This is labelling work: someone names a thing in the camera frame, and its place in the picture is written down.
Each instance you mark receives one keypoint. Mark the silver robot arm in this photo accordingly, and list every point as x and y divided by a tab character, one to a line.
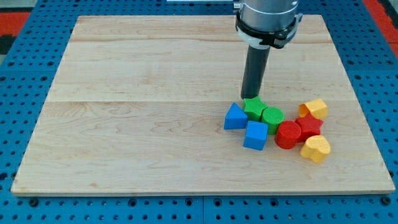
263	24

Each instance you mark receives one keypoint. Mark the yellow heart block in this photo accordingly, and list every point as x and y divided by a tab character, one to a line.
316	148

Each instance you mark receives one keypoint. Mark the blue triangle block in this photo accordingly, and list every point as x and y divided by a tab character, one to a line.
235	118

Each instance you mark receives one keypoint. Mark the green star block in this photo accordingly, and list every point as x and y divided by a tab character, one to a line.
253	108

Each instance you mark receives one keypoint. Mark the blue cube block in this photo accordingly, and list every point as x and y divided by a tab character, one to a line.
256	135

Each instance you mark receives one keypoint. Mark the wooden board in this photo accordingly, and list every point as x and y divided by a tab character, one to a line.
137	108

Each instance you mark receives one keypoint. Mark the green cylinder block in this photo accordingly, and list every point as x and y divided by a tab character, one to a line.
272	116

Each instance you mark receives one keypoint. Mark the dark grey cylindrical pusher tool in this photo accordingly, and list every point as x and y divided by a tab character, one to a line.
256	61

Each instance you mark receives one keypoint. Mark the red cylinder block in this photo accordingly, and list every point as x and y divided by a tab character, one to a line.
287	134

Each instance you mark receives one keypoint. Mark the red star block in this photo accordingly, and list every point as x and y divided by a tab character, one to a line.
310	126

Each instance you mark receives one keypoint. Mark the yellow pentagon block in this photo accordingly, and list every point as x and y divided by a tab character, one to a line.
317	108

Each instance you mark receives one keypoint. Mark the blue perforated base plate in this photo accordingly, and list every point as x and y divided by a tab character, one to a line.
28	69

